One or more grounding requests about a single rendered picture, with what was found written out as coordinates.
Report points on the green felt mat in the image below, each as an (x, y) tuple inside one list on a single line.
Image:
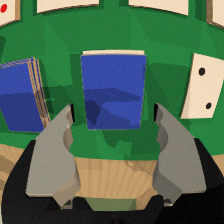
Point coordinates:
[(58, 38)]

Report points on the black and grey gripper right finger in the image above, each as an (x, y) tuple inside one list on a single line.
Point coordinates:
[(185, 173)]

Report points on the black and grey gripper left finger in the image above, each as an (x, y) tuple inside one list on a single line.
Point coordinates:
[(45, 177)]

